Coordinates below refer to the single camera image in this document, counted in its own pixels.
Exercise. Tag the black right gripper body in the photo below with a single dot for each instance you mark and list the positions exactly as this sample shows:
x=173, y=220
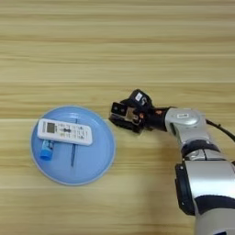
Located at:
x=153, y=119

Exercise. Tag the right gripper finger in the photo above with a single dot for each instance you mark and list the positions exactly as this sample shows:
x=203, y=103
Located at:
x=128, y=102
x=128, y=126

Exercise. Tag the white remote control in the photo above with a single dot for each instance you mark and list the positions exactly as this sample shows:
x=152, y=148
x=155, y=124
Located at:
x=64, y=131

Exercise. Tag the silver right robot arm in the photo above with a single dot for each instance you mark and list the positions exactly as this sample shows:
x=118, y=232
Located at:
x=189, y=122

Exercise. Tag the small black box white label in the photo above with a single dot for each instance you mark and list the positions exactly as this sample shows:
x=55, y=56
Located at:
x=143, y=99

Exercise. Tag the round blue plate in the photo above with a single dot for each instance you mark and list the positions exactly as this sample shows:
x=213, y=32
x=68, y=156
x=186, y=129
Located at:
x=91, y=162

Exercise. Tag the blue glue stick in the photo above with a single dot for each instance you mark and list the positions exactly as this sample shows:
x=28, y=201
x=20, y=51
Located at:
x=46, y=154

